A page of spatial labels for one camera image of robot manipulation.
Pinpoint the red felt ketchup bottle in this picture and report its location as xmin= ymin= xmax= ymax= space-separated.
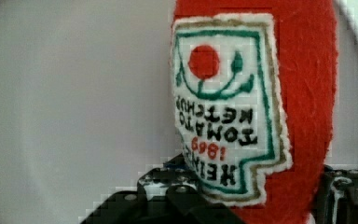
xmin=171 ymin=0 xmax=337 ymax=224

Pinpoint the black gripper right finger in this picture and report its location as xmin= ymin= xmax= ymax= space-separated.
xmin=312 ymin=165 xmax=358 ymax=224

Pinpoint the grey round plate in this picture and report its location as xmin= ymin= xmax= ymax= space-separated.
xmin=0 ymin=0 xmax=358 ymax=224

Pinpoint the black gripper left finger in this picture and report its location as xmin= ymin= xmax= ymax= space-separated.
xmin=80 ymin=155 xmax=245 ymax=224

